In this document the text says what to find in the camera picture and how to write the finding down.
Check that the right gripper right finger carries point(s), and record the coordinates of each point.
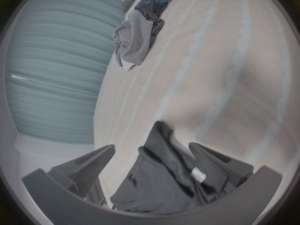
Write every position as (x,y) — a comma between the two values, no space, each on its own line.
(220,167)

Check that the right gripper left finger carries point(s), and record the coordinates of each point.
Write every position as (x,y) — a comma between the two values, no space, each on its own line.
(86,172)

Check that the black T-shirt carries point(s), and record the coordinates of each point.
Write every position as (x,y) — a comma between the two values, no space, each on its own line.
(159,179)

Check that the bed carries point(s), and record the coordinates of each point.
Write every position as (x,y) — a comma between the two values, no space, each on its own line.
(211,67)

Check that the pile of clothes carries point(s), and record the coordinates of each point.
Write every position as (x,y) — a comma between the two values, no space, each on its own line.
(136,41)

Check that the blue-green curtain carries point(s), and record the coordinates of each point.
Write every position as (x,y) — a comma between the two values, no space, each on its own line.
(54,116)
(65,39)

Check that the white printed pillow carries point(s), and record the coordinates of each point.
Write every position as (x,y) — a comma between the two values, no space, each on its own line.
(128,15)

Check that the grey bedside table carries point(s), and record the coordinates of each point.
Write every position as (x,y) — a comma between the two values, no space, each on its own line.
(129,1)

